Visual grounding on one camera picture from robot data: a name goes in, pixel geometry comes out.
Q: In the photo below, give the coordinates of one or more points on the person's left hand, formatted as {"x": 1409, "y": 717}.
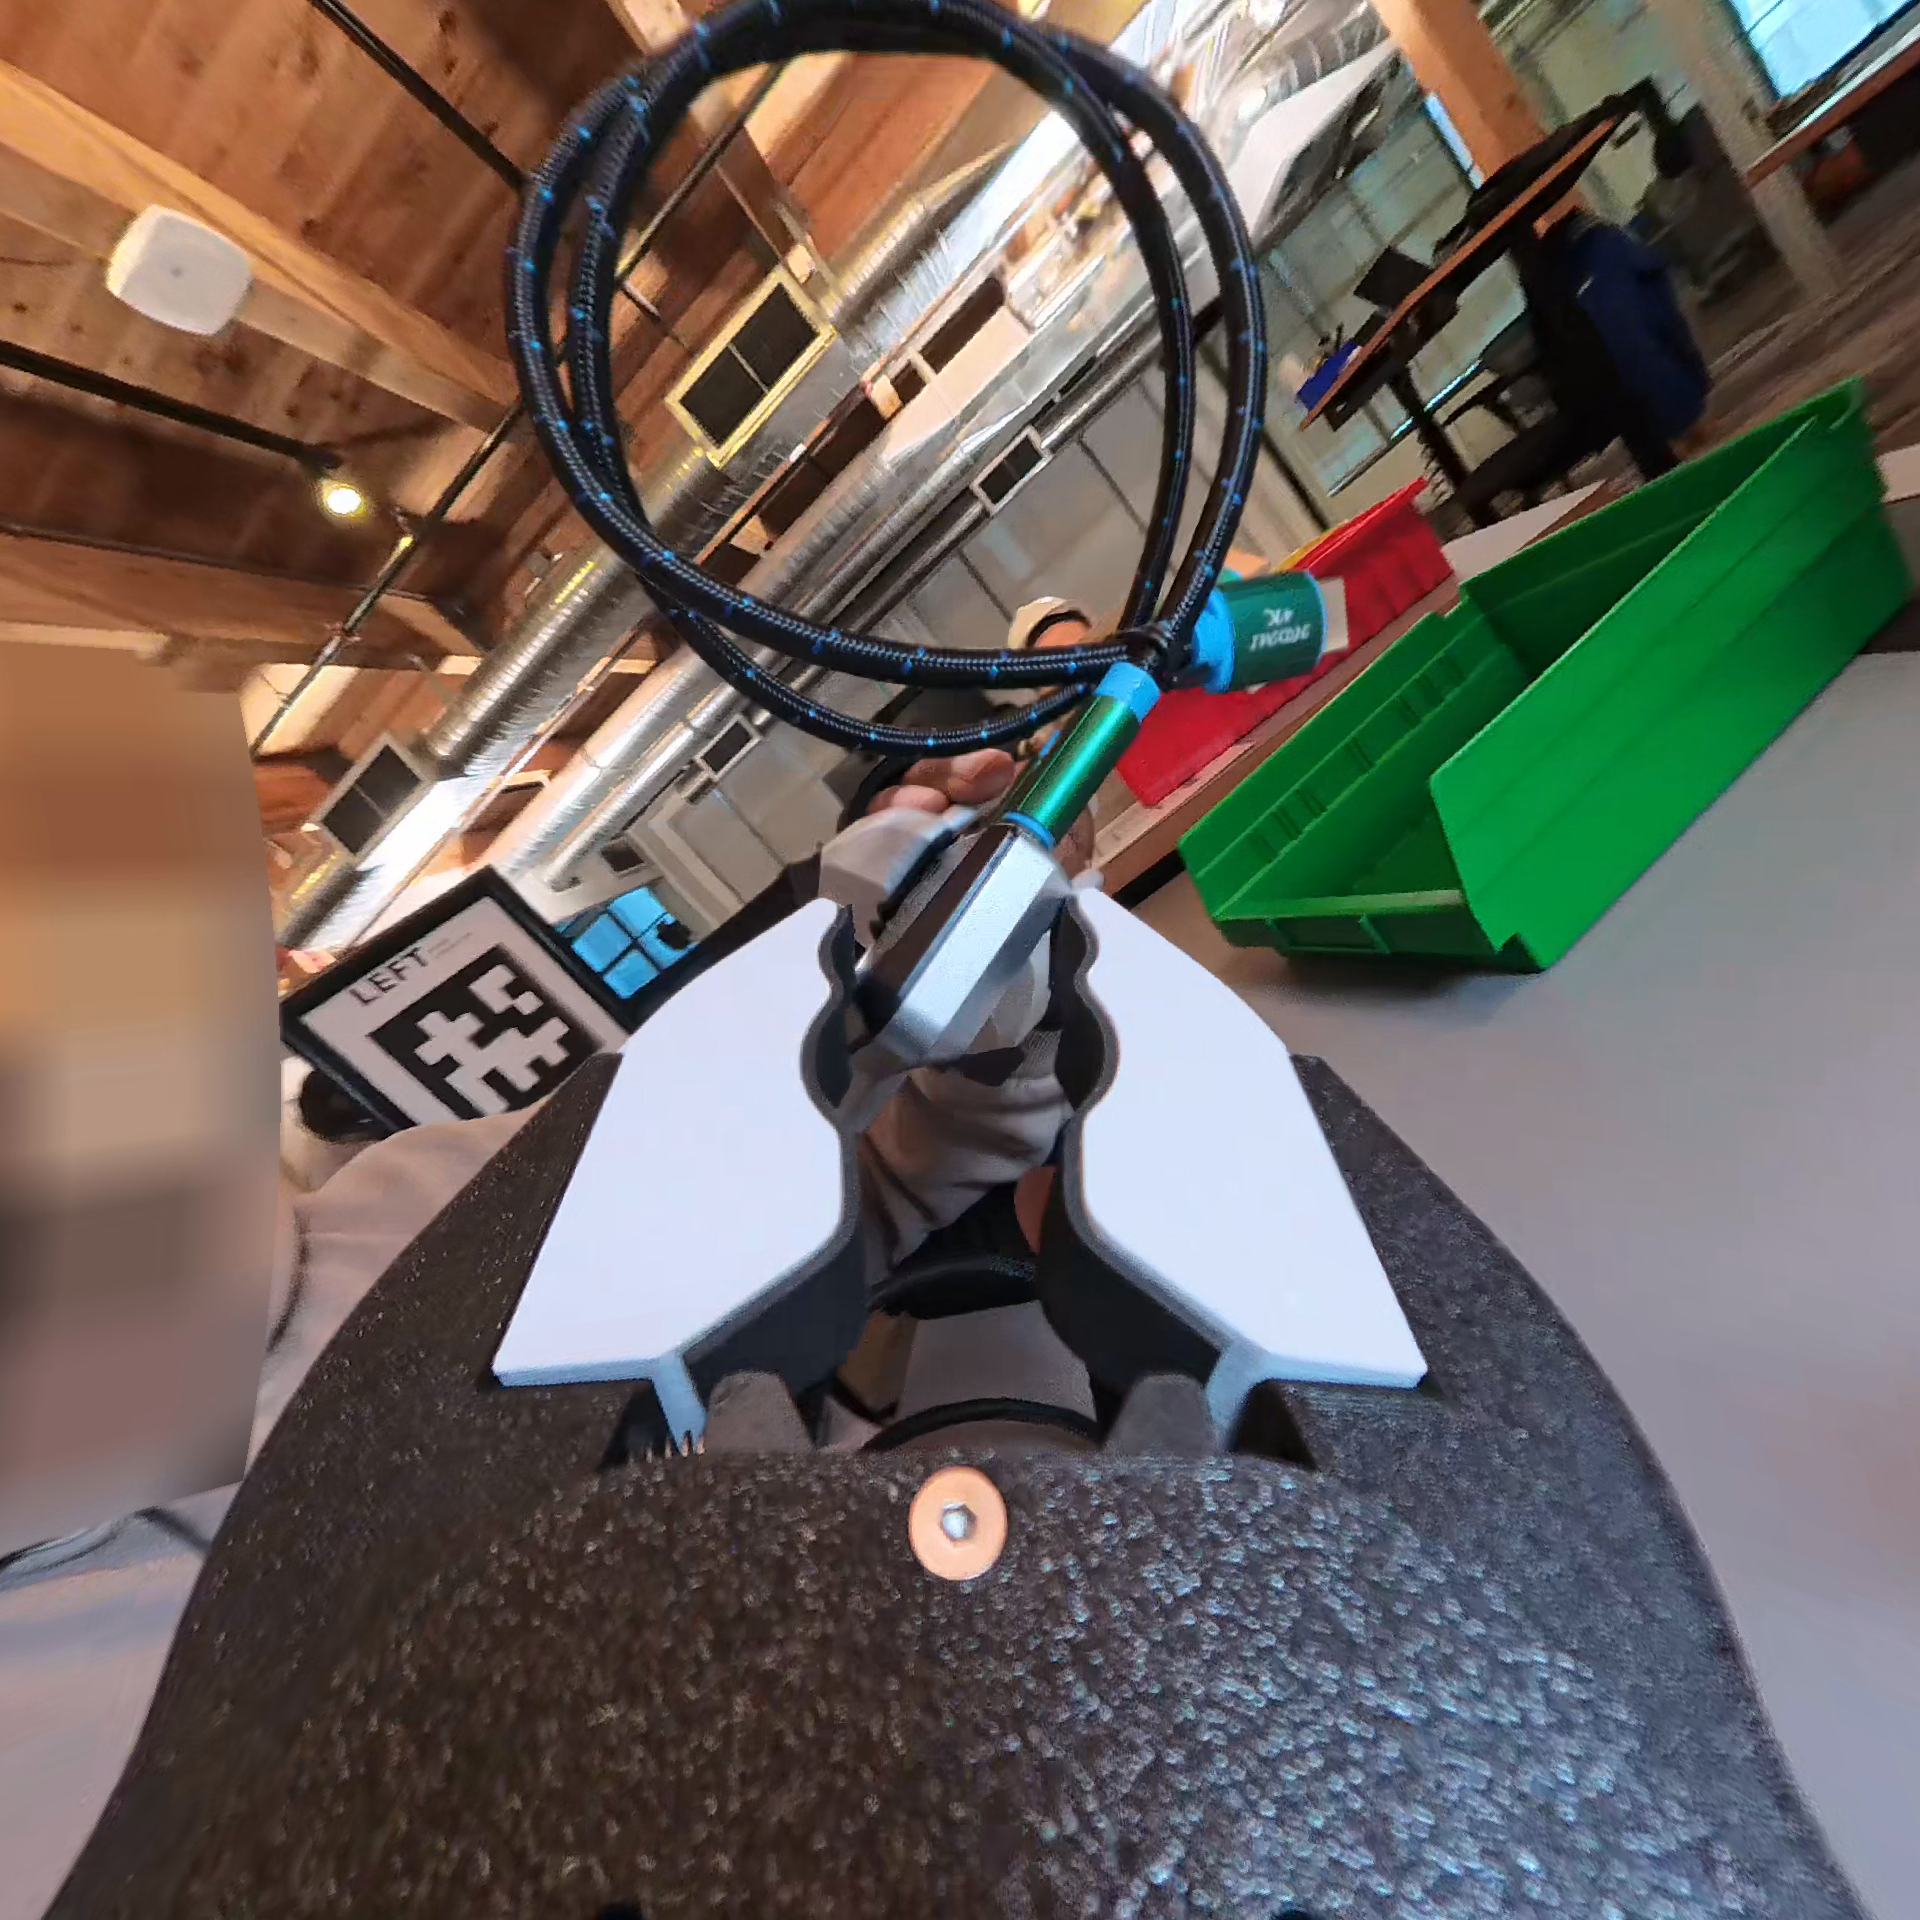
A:
{"x": 932, "y": 1156}

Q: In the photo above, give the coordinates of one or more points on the white ceiling access point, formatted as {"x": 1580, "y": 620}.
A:
{"x": 178, "y": 270}

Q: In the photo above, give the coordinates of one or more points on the green plastic bin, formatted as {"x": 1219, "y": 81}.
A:
{"x": 1651, "y": 721}

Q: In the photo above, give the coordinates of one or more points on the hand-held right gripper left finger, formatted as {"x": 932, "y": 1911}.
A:
{"x": 705, "y": 1172}

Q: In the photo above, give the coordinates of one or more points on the blue jacket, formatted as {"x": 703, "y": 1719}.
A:
{"x": 1621, "y": 347}

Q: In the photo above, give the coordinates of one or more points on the black silver adapter hub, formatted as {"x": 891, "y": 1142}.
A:
{"x": 962, "y": 961}

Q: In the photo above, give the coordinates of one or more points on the red plastic bin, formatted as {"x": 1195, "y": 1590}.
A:
{"x": 1395, "y": 557}

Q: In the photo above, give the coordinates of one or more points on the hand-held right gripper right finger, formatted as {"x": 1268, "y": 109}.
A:
{"x": 1245, "y": 1156}

